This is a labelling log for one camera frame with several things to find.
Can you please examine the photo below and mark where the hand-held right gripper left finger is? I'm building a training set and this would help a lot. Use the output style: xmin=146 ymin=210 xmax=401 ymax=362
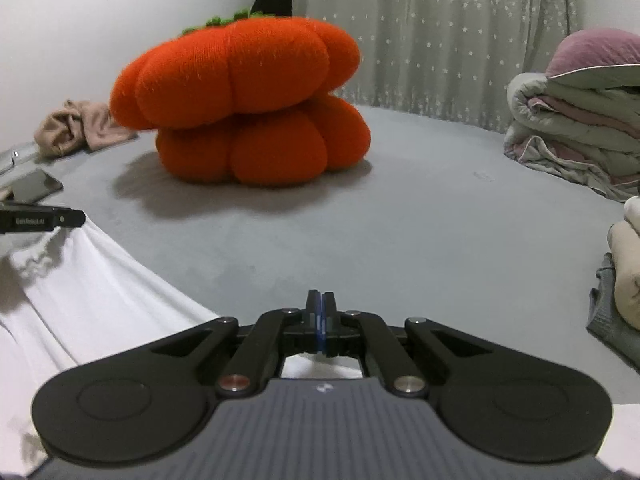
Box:
xmin=150 ymin=290 xmax=321 ymax=398

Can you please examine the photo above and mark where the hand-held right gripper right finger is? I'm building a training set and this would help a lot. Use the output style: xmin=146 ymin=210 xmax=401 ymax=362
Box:
xmin=320 ymin=290 xmax=493 ymax=398

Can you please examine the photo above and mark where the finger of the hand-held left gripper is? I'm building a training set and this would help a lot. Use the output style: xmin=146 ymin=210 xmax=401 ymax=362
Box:
xmin=52 ymin=207 xmax=87 ymax=231

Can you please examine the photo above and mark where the white cotton garment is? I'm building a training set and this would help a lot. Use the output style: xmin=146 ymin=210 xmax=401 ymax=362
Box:
xmin=0 ymin=217 xmax=640 ymax=480

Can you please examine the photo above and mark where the dark flat tablet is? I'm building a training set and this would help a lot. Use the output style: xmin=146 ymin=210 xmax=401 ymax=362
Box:
xmin=10 ymin=169 xmax=65 ymax=205

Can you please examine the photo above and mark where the crumpled pink-beige cloth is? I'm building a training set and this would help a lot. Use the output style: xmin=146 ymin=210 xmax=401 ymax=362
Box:
xmin=34 ymin=100 xmax=138 ymax=158

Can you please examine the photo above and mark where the orange pumpkin plush pillow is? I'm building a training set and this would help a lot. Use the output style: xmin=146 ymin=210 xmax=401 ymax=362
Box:
xmin=109 ymin=16 xmax=372 ymax=186

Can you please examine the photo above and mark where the folded grey garment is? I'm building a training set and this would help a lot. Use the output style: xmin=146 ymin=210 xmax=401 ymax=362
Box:
xmin=587 ymin=252 xmax=640 ymax=376

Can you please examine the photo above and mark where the folded beige garment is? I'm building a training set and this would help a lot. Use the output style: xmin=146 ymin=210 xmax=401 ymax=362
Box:
xmin=607 ymin=220 xmax=640 ymax=331

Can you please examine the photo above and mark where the star-print grey curtain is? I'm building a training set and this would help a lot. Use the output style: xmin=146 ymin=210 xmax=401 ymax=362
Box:
xmin=280 ymin=0 xmax=596 ymax=133

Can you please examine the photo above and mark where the folded off-white garment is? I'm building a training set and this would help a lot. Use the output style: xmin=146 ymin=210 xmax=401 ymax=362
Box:
xmin=624 ymin=196 xmax=640 ymax=241

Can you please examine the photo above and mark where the purple pillow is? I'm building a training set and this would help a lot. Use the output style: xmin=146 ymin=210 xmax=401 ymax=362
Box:
xmin=545 ymin=29 xmax=640 ymax=106

